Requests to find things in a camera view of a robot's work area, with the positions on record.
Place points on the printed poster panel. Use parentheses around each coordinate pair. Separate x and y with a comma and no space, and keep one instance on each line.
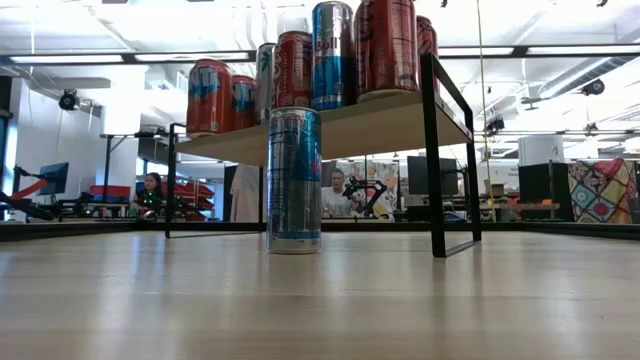
(390,172)

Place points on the black ceiling-mounted device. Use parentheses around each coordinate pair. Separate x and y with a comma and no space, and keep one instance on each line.
(495,125)
(68,100)
(592,87)

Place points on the white box appliance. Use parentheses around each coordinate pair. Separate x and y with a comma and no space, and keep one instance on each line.
(542,150)

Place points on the colourful patchwork panel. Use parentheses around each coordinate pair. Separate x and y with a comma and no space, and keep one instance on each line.
(602,192)

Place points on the small black robot arm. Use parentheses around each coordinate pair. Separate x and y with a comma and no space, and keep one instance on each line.
(367,192)

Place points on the wooden shelf black metal frame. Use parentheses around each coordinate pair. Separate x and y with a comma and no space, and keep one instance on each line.
(380,130)

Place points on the wooden workbench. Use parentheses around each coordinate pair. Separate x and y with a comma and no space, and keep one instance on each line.
(520,206)

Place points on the red strawberry Fanta can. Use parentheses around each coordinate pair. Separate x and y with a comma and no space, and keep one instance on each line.
(209,100)
(243,102)

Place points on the white Celsius can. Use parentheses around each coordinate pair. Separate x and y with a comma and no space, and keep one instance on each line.
(264,85)

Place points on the red bin rack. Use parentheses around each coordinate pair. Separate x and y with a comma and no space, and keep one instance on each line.
(192,197)

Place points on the blue silver Red Bull can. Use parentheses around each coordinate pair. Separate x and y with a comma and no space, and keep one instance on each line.
(332,60)
(294,180)

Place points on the black ceiling rail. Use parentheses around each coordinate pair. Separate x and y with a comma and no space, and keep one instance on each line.
(520,50)

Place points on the red crate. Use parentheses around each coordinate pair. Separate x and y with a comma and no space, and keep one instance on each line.
(110,191)

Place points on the pale hanging cloth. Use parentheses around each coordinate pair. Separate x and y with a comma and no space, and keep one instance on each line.
(245,192)

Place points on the seated person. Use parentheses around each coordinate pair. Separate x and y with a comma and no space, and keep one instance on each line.
(151,192)
(336,197)

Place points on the black cabinet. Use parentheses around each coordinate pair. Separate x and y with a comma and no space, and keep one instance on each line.
(542,187)

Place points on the black monitor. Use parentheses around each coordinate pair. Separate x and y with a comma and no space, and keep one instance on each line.
(420,175)
(52,179)

